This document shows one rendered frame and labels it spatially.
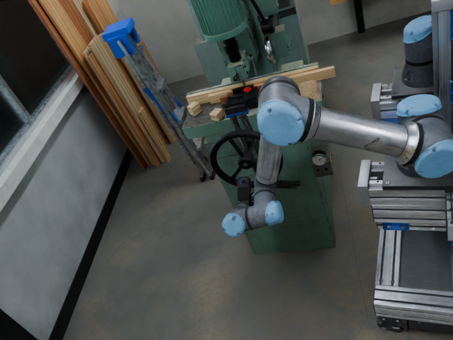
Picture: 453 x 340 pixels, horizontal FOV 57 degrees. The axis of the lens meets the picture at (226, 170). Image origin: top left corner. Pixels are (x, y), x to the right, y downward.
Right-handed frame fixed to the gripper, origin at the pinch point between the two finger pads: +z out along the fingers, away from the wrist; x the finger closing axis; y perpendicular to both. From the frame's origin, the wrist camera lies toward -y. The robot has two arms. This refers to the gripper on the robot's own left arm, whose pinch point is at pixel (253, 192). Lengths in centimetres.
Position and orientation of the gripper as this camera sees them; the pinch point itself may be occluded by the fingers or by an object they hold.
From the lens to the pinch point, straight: 167.3
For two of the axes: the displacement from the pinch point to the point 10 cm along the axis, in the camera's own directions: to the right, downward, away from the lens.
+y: 2.1, 9.7, 1.5
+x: 9.4, -1.5, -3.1
